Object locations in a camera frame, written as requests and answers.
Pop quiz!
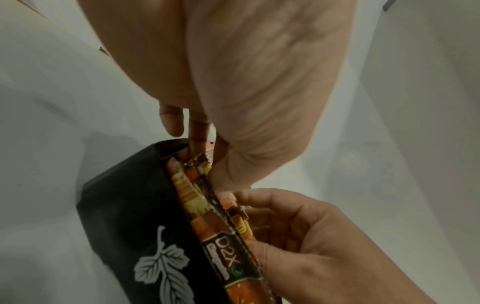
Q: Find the person's right hand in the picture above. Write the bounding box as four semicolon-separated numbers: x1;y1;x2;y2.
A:
216;187;442;304

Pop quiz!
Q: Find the person's left hand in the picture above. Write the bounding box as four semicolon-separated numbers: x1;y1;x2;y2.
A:
76;0;361;193

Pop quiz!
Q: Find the pile of orange coffee sachets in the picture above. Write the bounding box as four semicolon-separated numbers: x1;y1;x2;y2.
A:
164;142;283;304

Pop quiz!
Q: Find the black tray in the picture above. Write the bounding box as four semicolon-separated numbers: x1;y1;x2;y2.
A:
75;138;234;304

